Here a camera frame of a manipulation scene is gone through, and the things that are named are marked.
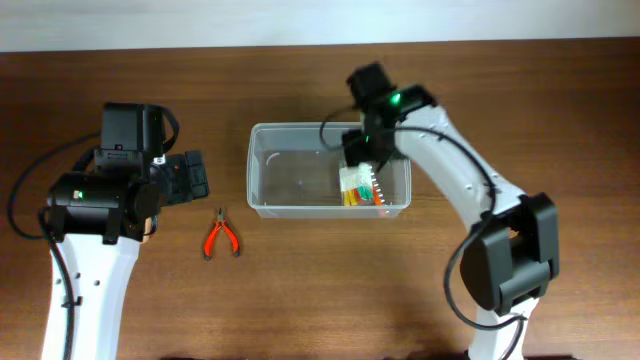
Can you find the orange scraper wooden handle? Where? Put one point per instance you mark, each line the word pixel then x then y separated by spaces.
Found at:
pixel 150 227

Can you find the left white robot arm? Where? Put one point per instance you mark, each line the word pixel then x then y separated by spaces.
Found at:
pixel 98 215

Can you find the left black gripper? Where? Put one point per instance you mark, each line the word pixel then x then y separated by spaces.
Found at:
pixel 195 174

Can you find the clear plastic container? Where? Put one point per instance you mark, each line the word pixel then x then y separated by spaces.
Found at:
pixel 290 174

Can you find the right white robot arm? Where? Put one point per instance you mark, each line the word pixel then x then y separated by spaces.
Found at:
pixel 496 276

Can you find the clear box coloured plugs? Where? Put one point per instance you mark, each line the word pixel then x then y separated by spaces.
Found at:
pixel 356 185

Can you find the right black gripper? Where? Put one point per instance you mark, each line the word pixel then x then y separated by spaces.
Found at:
pixel 357 151

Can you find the orange screwdriver bit holder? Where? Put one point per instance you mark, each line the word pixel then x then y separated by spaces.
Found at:
pixel 378 197

